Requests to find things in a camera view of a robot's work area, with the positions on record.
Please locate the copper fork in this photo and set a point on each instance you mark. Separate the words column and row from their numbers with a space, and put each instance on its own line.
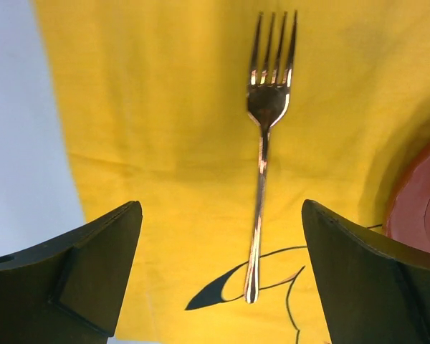
column 268, row 99

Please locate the red plastic plate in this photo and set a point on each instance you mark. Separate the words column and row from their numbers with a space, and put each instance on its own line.
column 407, row 219

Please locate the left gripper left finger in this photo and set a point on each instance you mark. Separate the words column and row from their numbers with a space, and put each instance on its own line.
column 70, row 289

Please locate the yellow pikachu placemat cloth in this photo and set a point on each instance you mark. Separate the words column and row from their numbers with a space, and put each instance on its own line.
column 152, row 96

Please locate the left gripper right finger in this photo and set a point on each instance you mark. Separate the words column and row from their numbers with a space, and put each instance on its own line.
column 372, row 289

